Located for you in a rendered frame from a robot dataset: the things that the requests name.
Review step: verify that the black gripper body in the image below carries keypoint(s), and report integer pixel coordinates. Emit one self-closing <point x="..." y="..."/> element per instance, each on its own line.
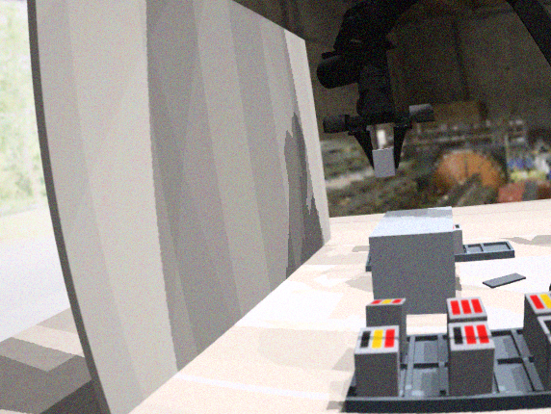
<point x="376" y="98"/>

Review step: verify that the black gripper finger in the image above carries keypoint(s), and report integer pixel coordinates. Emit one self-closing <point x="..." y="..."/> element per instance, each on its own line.
<point x="399" y="134"/>
<point x="364" y="139"/>

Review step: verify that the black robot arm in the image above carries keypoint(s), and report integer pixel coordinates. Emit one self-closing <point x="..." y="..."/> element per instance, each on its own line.
<point x="371" y="20"/>

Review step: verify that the grey flat panel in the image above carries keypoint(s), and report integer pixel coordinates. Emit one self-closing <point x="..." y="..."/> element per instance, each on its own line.
<point x="182" y="165"/>

